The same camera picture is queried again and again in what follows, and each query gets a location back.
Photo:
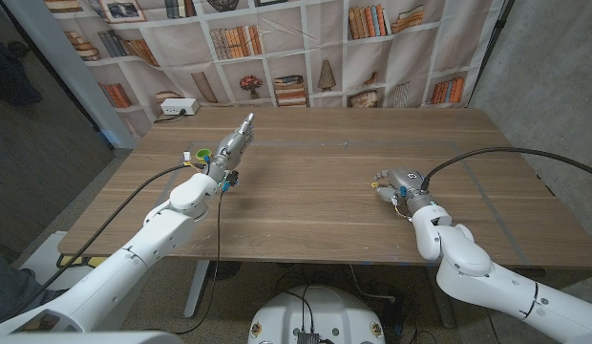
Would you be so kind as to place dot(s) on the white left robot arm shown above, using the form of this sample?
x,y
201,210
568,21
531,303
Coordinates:
x,y
157,239

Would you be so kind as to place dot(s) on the black round base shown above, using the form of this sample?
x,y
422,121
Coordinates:
x,y
226,270

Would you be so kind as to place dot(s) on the yellow black floor object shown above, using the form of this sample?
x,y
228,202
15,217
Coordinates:
x,y
81,262

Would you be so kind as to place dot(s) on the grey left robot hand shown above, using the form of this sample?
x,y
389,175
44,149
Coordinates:
x,y
231,150

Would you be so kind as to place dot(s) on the white power strip box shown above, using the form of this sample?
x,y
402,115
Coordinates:
x,y
180,106

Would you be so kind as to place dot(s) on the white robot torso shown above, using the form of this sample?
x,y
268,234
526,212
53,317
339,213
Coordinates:
x,y
320,310

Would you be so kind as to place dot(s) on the white table leg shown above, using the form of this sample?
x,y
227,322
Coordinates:
x,y
196,286

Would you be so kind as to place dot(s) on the person in blue jeans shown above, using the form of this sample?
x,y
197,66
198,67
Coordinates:
x,y
9,286

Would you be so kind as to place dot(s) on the white pillar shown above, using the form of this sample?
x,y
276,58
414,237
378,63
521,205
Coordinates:
x,y
71,71

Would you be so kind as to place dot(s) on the printed bookshelf backdrop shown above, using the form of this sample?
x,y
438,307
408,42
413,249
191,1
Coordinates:
x,y
286,62

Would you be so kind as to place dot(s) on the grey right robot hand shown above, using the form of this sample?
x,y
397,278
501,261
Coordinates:
x,y
408,184

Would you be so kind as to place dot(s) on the black backdrop stand pole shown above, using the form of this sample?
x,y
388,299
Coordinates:
x,y
492,48

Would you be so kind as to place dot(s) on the black bag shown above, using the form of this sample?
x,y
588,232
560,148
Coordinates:
x,y
9,71

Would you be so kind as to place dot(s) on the grey table leg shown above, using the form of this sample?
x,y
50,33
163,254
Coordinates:
x,y
441,306

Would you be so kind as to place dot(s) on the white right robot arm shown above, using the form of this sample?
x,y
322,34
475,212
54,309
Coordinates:
x,y
468,267

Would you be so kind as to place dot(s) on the green tape roll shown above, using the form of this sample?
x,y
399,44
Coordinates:
x,y
202,154

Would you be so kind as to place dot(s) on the white floor board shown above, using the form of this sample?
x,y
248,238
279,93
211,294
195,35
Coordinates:
x,y
43,260

